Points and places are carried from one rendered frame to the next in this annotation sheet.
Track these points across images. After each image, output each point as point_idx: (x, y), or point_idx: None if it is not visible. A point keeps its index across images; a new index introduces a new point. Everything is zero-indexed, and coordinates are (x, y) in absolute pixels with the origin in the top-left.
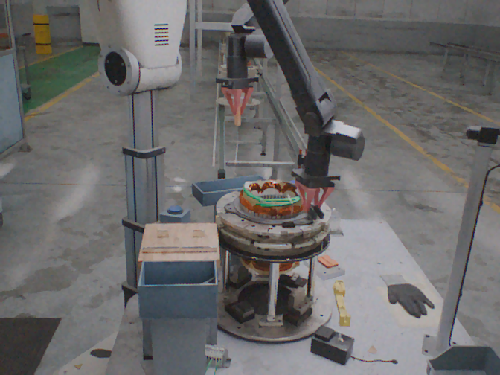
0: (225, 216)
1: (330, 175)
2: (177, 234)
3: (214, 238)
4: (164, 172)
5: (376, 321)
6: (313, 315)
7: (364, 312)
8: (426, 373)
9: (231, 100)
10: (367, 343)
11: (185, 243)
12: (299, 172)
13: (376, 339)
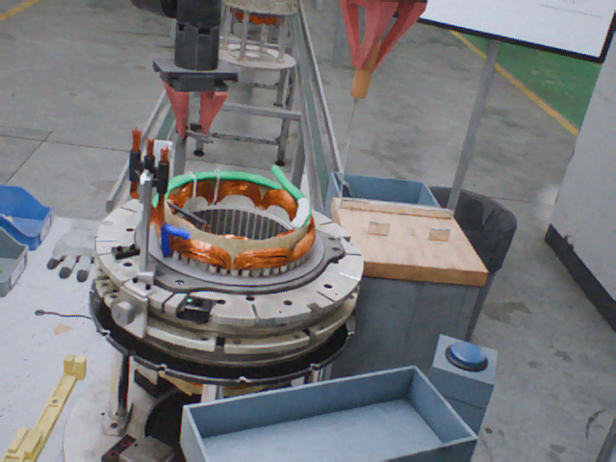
0: (337, 230)
1: (173, 59)
2: (416, 243)
3: (348, 228)
4: (601, 459)
5: (1, 378)
6: (132, 377)
7: (11, 397)
8: (7, 295)
9: (391, 32)
10: (59, 342)
11: (394, 225)
12: (226, 67)
13: (37, 346)
